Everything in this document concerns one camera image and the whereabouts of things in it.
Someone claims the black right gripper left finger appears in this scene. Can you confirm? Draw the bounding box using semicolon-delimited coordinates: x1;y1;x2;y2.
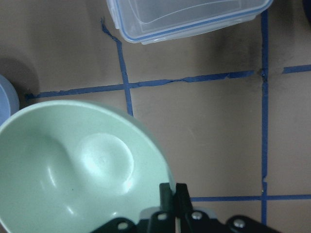
148;183;175;233

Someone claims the dark blue saucepan with lid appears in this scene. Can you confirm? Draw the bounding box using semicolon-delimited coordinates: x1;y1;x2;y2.
302;0;311;19

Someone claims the light blue bowl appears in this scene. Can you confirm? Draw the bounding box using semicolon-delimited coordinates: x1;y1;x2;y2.
0;75;19;124

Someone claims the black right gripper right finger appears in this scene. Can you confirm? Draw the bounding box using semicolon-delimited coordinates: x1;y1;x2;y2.
175;183;202;233

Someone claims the light green bowl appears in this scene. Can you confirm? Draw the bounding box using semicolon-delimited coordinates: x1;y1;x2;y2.
0;100;174;233

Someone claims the clear plastic food container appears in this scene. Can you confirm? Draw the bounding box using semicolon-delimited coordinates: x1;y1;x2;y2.
107;0;272;44

